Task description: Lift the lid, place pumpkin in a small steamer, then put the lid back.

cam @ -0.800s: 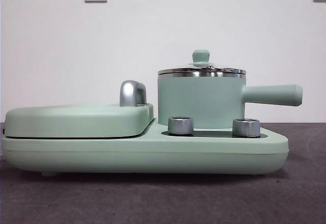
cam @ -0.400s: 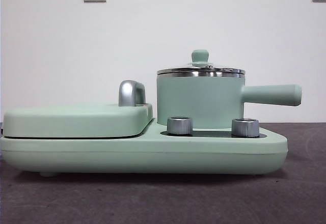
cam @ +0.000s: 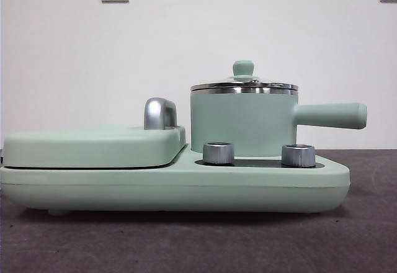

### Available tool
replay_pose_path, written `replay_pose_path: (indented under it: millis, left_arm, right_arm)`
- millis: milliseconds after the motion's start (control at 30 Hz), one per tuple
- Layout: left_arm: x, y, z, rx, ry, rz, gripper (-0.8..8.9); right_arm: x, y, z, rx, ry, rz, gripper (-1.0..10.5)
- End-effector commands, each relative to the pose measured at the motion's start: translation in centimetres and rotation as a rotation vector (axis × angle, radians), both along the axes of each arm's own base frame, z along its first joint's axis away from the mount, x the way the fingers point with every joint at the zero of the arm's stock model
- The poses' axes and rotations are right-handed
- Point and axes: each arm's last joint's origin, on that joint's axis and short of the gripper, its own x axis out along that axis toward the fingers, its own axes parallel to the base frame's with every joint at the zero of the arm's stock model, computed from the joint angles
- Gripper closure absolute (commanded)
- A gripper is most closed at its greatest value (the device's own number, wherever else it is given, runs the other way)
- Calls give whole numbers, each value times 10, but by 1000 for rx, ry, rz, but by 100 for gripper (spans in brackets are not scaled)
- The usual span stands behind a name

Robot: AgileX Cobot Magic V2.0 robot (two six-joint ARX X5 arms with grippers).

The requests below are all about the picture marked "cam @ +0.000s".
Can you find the glass lid with green knob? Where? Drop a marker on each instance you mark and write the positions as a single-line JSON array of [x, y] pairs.
[[243, 68]]

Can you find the silver control knob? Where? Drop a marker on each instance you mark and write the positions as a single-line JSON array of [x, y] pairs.
[[218, 153], [298, 155]]

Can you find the green hinged grill cover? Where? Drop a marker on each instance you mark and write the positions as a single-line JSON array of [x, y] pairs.
[[93, 145]]

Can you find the green breakfast machine base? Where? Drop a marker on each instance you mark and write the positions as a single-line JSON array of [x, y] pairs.
[[93, 189]]

